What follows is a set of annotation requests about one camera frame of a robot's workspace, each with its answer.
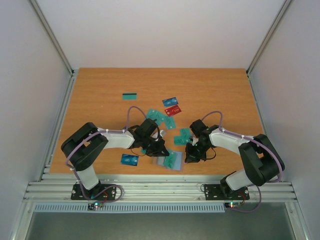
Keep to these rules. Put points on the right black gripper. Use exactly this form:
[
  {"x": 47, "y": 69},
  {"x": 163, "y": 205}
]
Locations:
[{"x": 193, "y": 150}]

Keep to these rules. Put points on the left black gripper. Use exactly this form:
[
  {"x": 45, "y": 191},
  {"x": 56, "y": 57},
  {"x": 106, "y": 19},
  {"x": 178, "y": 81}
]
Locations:
[{"x": 158, "y": 151}]

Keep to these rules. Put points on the teal blue card stack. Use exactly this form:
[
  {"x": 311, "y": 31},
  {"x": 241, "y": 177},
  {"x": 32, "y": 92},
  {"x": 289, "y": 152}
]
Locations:
[{"x": 173, "y": 161}]

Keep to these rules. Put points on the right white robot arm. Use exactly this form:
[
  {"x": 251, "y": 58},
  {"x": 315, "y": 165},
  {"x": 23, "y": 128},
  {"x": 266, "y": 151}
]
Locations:
[{"x": 261, "y": 162}]

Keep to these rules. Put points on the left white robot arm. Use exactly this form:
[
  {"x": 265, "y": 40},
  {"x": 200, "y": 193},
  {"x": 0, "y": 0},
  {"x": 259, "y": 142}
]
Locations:
[{"x": 85, "y": 145}]

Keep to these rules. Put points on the red card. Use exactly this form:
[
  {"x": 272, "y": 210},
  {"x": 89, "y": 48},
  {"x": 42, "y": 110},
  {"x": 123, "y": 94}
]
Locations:
[{"x": 173, "y": 110}]

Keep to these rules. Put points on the blue card top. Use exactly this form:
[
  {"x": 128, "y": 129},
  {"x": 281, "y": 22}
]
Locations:
[{"x": 170, "y": 102}]

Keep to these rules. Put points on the teal card with magnetic stripe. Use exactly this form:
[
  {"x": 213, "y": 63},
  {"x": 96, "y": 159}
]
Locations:
[{"x": 129, "y": 96}]

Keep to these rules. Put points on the right circuit board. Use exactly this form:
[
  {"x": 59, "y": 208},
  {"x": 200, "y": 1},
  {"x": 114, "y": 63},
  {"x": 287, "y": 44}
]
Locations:
[{"x": 233, "y": 204}]

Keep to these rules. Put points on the circuit board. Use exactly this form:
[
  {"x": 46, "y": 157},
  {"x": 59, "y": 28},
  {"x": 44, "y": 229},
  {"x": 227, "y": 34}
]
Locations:
[
  {"x": 94, "y": 206},
  {"x": 233, "y": 204}
]

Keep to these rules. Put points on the left circuit board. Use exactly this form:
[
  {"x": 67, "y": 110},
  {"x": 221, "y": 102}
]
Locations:
[{"x": 94, "y": 206}]

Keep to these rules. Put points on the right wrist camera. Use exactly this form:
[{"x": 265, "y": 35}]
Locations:
[{"x": 193, "y": 140}]

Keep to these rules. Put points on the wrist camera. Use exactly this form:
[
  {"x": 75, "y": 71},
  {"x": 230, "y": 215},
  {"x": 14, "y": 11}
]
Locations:
[
  {"x": 162, "y": 133},
  {"x": 193, "y": 140}
]

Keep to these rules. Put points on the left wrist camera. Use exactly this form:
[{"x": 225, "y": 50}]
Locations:
[{"x": 162, "y": 133}]

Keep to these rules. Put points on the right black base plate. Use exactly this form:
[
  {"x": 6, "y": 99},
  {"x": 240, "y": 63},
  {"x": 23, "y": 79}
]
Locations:
[{"x": 213, "y": 192}]

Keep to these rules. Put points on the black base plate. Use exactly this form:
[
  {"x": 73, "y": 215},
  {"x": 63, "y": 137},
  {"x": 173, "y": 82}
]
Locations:
[
  {"x": 98, "y": 193},
  {"x": 213, "y": 192}
]

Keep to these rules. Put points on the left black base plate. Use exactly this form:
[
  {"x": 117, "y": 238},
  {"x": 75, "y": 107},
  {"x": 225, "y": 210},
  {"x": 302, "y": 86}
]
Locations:
[{"x": 98, "y": 193}]

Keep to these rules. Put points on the grey slotted cable duct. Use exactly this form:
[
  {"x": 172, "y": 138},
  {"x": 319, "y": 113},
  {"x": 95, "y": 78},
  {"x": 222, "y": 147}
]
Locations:
[{"x": 130, "y": 208}]

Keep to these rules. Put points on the left aluminium frame post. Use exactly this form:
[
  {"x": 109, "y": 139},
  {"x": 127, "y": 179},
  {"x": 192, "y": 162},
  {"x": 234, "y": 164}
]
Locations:
[{"x": 44, "y": 22}]

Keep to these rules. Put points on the aluminium frame post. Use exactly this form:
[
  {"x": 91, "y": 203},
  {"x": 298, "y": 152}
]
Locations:
[
  {"x": 44, "y": 22},
  {"x": 269, "y": 34}
]

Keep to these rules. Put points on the aluminium front rail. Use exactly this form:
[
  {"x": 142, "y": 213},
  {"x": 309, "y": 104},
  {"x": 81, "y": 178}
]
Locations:
[{"x": 153, "y": 188}]

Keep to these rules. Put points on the right aluminium frame post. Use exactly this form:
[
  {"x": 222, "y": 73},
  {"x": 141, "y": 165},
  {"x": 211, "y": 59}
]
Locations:
[{"x": 269, "y": 34}]

